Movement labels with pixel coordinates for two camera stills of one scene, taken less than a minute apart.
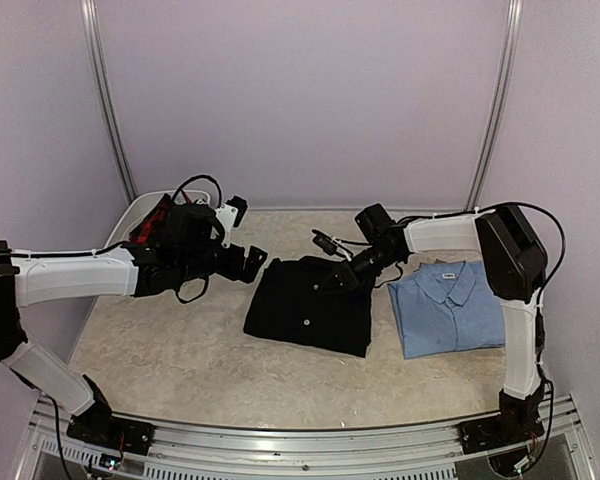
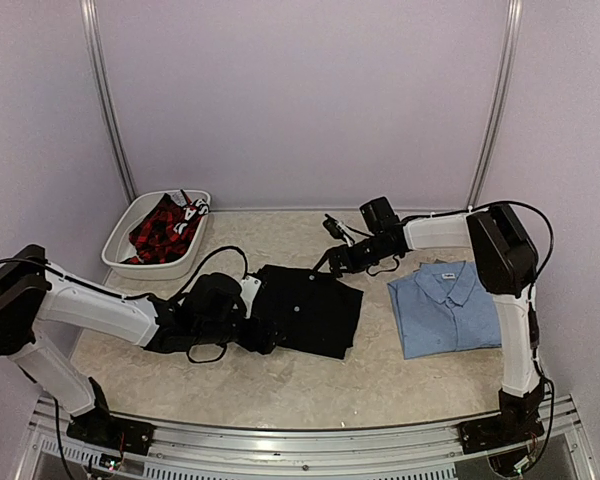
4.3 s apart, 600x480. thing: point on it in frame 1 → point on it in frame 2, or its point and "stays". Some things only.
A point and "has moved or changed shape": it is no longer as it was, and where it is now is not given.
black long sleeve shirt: (292, 304) has moved or changed shape
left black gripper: (251, 266) → (252, 341)
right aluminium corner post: (501, 101) stays
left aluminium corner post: (97, 46) stays
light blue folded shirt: (447, 307) stays
